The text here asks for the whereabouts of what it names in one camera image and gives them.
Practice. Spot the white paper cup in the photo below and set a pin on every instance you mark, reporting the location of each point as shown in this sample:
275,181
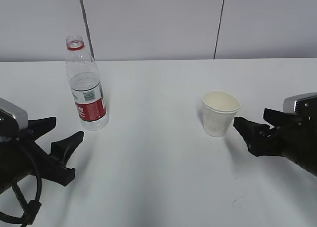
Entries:
218,109

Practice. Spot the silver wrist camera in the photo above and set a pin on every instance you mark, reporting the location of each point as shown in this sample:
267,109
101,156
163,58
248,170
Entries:
303,105
13,119

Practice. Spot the clear water bottle red label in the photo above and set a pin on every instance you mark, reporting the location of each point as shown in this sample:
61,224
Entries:
85,84

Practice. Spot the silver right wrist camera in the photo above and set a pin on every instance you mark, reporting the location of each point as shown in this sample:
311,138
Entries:
303,105

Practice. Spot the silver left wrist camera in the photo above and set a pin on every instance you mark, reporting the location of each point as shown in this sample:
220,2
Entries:
13,119

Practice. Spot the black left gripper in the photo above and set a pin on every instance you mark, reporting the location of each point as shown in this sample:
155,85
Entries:
14,163

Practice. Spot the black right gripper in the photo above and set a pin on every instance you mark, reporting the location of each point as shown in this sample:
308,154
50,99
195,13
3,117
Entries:
294,138

